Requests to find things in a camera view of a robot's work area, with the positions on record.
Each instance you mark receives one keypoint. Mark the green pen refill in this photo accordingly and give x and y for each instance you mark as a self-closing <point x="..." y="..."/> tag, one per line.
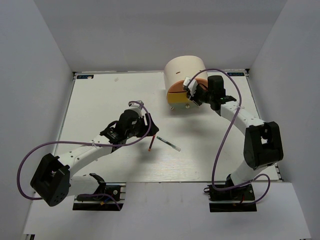
<point x="169" y="144"/>

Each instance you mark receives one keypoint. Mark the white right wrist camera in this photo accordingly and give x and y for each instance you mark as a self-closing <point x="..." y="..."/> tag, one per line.
<point x="190" y="86"/>

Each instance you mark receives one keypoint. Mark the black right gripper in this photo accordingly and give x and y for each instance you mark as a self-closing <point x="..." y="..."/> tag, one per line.
<point x="194" y="98"/>

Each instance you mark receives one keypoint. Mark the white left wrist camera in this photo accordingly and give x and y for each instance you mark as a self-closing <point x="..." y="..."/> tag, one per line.
<point x="136" y="105"/>

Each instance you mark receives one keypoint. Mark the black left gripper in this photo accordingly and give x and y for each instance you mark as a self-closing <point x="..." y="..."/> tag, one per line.
<point x="141" y="120"/>

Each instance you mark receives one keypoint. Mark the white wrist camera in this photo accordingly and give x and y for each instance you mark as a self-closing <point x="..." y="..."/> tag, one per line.
<point x="190" y="86"/>
<point x="136" y="105"/>

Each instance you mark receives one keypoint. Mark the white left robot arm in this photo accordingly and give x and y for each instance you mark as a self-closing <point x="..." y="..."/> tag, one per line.
<point x="55" y="177"/>

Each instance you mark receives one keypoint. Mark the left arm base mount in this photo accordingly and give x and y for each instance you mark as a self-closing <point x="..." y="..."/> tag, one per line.
<point x="109" y="197"/>

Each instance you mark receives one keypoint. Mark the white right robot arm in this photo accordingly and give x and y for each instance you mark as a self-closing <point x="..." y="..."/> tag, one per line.
<point x="262" y="140"/>

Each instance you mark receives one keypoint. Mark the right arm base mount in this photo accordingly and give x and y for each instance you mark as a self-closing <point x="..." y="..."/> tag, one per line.
<point x="232" y="201"/>

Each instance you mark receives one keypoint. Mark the cream round drawer organizer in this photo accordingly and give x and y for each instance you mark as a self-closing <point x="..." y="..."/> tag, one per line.
<point x="181" y="74"/>

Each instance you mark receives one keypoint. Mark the red pen refill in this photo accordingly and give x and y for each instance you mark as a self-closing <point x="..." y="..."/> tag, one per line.
<point x="151" y="143"/>

